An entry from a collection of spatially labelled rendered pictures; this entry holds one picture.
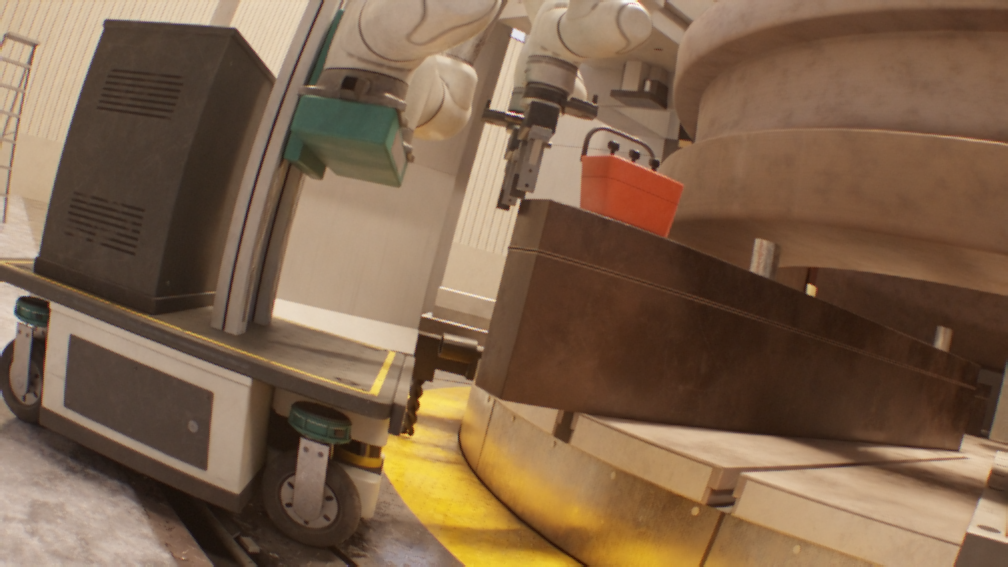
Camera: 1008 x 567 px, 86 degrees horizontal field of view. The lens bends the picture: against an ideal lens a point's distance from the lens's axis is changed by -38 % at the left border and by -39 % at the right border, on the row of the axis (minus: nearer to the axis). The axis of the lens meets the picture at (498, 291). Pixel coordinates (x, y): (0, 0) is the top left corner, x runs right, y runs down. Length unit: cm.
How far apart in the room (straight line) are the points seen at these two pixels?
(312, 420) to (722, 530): 70
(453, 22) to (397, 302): 400
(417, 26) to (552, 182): 607
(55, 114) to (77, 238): 1303
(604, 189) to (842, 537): 93
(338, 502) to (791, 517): 74
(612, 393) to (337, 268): 317
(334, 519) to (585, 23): 90
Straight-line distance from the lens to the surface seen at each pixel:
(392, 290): 489
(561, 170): 702
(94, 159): 138
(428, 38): 104
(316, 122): 117
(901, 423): 258
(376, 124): 116
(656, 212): 167
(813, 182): 198
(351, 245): 468
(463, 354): 226
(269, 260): 159
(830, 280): 513
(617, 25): 120
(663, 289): 167
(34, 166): 1430
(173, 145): 130
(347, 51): 121
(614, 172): 161
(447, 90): 183
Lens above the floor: 51
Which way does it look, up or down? level
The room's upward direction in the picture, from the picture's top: 14 degrees clockwise
